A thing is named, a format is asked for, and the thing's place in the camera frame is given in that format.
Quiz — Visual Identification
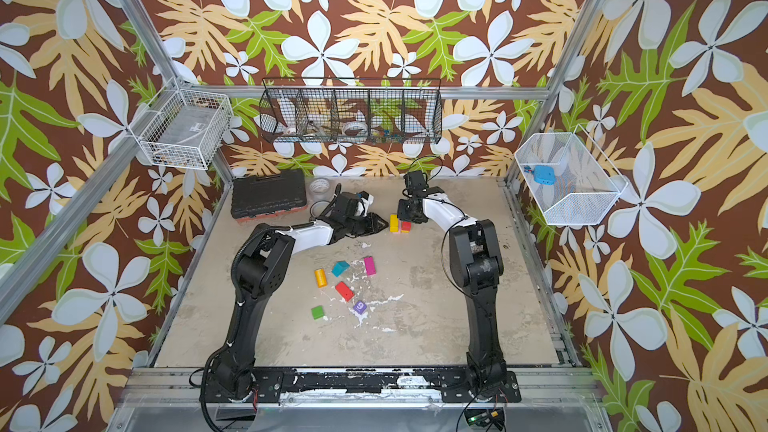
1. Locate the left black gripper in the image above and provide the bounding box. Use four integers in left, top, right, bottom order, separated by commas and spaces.
346, 212, 392, 235

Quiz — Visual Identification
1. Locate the yellow arch block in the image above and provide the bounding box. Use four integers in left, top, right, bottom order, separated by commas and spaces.
389, 214, 400, 233

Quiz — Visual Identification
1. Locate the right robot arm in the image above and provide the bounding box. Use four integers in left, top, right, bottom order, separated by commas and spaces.
397, 188, 507, 394

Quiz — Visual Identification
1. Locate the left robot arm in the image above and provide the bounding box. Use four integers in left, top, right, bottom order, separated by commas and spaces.
200, 213, 388, 402

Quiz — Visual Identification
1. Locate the magenta block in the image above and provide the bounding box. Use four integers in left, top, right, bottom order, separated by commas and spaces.
363, 256, 377, 276

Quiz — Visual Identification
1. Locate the teal block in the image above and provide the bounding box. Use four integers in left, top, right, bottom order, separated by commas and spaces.
332, 261, 350, 277

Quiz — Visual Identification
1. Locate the red rectangular block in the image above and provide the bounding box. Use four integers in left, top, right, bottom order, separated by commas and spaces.
335, 281, 355, 302

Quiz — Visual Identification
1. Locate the orange supermarket block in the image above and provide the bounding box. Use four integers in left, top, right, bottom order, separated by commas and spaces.
314, 268, 328, 288

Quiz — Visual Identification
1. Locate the green square block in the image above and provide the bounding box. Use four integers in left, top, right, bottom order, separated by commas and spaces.
311, 306, 326, 320

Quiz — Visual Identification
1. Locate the clear plastic cup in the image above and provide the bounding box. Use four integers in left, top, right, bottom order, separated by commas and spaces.
307, 177, 334, 200

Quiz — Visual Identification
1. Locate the purple number nine cube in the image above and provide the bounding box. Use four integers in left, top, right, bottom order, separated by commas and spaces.
353, 301, 367, 315

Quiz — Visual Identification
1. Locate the black tool case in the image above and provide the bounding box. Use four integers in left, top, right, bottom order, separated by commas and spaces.
231, 170, 307, 221

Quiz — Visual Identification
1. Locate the blue object in basket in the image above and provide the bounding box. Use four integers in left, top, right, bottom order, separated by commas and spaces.
532, 165, 557, 186

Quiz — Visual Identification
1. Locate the white mesh basket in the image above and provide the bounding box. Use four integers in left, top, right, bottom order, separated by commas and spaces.
515, 126, 629, 228

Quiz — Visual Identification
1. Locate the black wire basket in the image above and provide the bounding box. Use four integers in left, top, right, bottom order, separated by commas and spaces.
256, 77, 444, 144

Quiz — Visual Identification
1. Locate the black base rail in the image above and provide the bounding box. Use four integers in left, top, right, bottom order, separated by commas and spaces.
199, 365, 522, 405

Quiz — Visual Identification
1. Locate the white wire basket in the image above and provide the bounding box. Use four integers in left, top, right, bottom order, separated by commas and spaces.
131, 79, 233, 170

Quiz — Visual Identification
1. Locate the aluminium frame structure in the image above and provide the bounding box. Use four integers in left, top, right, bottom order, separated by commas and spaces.
0, 0, 637, 432

